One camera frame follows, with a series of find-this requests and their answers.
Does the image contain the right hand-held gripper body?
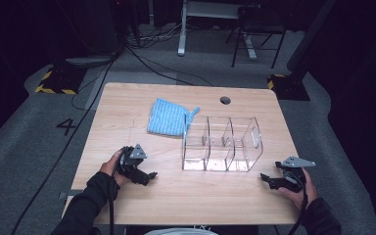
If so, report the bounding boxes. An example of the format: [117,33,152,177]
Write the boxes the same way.
[274,156,317,194]

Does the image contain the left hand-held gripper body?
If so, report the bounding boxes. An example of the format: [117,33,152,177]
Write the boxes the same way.
[115,143,152,187]

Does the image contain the blue knitted cloth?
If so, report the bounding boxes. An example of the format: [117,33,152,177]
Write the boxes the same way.
[146,97,201,138]

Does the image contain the clear acrylic divided organizer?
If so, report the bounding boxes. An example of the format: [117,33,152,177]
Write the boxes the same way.
[181,112,264,173]

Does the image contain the person's left hand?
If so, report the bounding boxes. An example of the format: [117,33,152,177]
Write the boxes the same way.
[99,148,132,188]

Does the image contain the person's right hand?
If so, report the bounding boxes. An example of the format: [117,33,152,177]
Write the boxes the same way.
[277,167,319,212]

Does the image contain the person's white garment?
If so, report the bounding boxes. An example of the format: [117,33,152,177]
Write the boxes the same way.
[143,227,220,235]

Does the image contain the grey tape strip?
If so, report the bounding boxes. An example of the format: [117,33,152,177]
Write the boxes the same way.
[58,191,76,201]

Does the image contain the black stand with striped base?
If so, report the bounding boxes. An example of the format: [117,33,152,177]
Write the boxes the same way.
[266,0,339,102]

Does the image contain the black yellow-striped floor base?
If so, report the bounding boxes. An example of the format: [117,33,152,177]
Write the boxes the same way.
[34,66,88,96]

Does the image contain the grey flat floor plate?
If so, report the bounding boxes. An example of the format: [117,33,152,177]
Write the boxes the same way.
[65,55,114,69]

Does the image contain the black metal chair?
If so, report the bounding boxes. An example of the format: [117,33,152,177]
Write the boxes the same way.
[225,4,289,70]

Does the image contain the left hand-held gripper black cable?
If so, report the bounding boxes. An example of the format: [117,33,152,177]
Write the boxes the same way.
[108,146,127,235]

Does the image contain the hand-held gripper black cable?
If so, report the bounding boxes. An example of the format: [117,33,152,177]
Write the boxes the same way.
[108,146,127,235]
[286,175,309,235]

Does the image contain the right hand-held gripper black cable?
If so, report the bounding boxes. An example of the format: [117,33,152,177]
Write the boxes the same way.
[286,175,309,235]

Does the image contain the long black floor cable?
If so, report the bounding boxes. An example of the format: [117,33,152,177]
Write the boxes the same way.
[10,48,125,235]

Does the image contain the thin black floor cable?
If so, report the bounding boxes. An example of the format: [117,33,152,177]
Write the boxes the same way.
[122,44,213,88]

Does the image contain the bundle of floor cables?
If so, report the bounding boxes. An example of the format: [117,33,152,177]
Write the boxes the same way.
[124,22,191,51]

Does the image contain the white metal desk frame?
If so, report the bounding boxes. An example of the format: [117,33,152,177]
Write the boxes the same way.
[176,0,262,62]

